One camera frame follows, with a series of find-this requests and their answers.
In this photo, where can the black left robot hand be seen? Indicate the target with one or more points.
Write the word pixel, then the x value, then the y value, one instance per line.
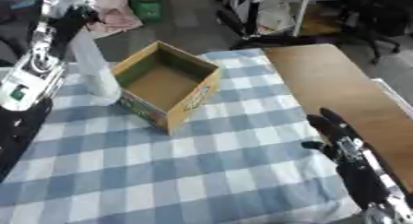
pixel 69 28

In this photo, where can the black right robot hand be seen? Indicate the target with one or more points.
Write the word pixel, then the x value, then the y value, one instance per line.
pixel 361 178

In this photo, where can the translucent white plastic bottle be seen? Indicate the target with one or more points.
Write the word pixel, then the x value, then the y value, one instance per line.
pixel 97 77

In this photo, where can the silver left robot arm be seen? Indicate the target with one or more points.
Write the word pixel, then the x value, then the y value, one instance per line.
pixel 30 80

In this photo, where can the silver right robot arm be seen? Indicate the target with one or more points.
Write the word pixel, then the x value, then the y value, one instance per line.
pixel 391 214

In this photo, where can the open tan cardboard box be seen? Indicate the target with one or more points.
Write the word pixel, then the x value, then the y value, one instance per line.
pixel 168 86

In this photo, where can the pink cloth bag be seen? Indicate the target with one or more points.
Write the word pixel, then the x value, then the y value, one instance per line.
pixel 115 16

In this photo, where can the green plastic crate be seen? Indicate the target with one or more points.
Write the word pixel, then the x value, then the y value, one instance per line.
pixel 147 5

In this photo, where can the black office chair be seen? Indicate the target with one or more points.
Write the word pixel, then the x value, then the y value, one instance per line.
pixel 381 15

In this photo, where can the white shelf cart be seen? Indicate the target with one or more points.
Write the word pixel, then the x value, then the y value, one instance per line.
pixel 279 12

